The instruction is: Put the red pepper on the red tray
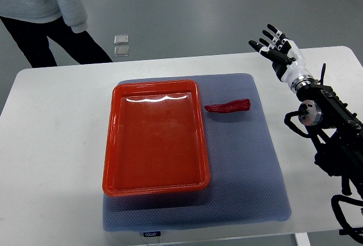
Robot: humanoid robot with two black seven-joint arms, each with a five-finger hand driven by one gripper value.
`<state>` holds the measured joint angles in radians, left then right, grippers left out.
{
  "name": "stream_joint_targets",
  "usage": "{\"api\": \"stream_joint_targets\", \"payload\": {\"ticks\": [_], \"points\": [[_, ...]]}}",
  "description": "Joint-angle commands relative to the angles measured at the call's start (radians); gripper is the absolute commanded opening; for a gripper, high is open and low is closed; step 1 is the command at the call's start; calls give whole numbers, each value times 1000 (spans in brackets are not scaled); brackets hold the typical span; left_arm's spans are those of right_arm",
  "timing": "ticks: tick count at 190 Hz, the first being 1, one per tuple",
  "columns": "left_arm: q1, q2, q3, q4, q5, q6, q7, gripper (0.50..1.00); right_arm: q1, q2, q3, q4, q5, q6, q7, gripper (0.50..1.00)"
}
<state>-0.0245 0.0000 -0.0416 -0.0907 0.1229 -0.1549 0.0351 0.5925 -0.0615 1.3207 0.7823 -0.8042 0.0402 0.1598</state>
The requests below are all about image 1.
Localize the black label tag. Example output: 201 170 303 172
143 231 161 237

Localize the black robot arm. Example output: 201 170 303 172
281 68 362 243

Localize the red pepper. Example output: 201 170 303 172
204 99 251 113

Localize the white table leg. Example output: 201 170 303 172
294 232 311 246

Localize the red plastic tray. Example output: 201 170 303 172
102 79 210 197

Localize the upper metal floor plate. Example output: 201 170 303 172
114 35 129 45

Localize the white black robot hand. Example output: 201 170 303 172
248 24 313 90

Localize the grey-blue textured mat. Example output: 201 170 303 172
103 73 291 232

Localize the person in grey sweater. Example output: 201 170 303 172
1 0 112 68

